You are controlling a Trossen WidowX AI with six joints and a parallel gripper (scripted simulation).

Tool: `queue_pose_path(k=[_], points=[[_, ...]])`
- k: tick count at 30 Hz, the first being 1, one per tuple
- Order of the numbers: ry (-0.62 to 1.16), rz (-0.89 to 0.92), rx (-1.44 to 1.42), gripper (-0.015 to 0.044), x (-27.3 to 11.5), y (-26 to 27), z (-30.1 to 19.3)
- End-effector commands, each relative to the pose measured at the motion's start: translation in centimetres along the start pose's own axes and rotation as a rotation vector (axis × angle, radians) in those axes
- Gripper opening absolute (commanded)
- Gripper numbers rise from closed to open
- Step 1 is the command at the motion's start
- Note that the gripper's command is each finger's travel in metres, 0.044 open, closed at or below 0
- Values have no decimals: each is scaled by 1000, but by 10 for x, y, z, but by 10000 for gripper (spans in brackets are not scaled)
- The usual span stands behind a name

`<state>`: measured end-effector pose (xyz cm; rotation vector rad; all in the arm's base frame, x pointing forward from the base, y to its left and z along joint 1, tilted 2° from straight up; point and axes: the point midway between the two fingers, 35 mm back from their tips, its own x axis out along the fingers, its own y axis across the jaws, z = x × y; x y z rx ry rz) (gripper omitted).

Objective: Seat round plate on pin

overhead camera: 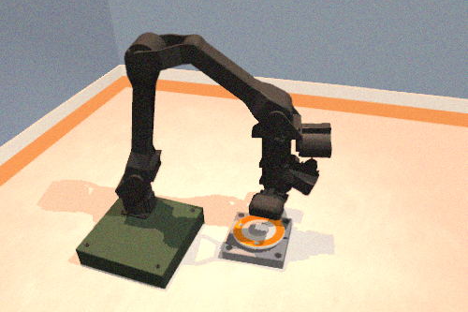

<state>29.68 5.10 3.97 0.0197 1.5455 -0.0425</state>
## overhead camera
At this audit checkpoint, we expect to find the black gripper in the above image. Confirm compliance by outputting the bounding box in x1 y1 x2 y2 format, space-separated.
249 154 294 220

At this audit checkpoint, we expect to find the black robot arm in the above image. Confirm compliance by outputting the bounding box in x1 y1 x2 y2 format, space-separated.
115 32 332 219

